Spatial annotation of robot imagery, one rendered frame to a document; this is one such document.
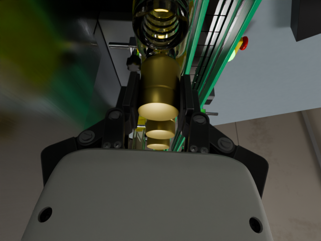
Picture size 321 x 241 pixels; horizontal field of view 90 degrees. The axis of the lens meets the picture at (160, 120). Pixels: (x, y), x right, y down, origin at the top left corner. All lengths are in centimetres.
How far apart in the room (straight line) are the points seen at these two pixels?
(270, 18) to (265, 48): 12
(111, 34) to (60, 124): 29
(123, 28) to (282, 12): 44
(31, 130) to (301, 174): 280
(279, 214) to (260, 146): 90
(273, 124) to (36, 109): 292
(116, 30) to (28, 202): 37
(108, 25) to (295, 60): 68
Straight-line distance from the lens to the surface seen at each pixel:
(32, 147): 20
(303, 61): 85
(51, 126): 22
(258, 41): 68
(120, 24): 43
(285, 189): 281
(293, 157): 286
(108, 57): 49
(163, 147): 23
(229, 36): 38
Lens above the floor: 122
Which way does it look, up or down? 23 degrees down
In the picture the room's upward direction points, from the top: 177 degrees counter-clockwise
